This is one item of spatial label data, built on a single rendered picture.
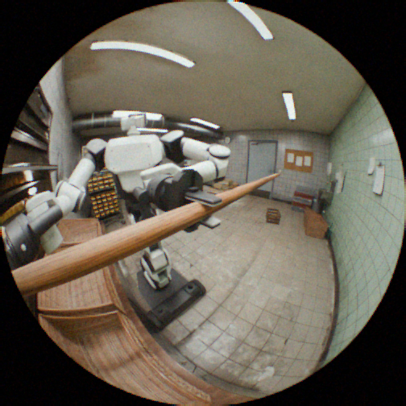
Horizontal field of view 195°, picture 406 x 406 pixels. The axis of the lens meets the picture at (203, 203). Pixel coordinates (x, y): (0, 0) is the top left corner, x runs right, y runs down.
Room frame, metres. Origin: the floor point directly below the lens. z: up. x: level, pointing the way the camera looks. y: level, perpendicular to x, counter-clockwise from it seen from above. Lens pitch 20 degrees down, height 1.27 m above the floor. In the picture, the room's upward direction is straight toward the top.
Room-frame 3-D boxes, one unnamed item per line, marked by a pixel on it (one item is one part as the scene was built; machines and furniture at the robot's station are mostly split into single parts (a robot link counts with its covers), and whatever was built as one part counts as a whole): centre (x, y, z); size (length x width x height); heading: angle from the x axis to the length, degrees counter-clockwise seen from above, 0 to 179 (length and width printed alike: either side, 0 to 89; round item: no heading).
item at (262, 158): (4.14, -2.13, 1.08); 1.14 x 0.09 x 2.16; 47
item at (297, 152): (3.25, -3.14, 1.55); 1.04 x 0.03 x 0.74; 47
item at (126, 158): (0.60, 0.36, 1.27); 0.34 x 0.30 x 0.36; 110
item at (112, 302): (0.15, 0.77, 0.72); 0.56 x 0.49 x 0.28; 48
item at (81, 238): (0.58, 1.22, 0.72); 0.56 x 0.49 x 0.28; 46
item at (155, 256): (0.56, 0.34, 0.78); 0.18 x 0.15 x 0.47; 139
